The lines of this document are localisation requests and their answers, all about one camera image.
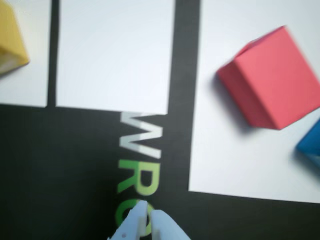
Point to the pink paper box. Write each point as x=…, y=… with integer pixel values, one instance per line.
x=275, y=80

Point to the blue paper box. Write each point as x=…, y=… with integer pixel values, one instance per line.
x=311, y=145

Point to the white sheet marked home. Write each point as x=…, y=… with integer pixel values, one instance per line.
x=237, y=162

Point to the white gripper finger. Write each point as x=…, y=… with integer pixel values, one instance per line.
x=165, y=230
x=133, y=225

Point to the white sheet marked one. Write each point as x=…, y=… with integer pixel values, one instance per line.
x=112, y=57

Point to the white sheet marked two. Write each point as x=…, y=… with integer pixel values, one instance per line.
x=33, y=87

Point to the yellow paper box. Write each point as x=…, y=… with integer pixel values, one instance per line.
x=11, y=42

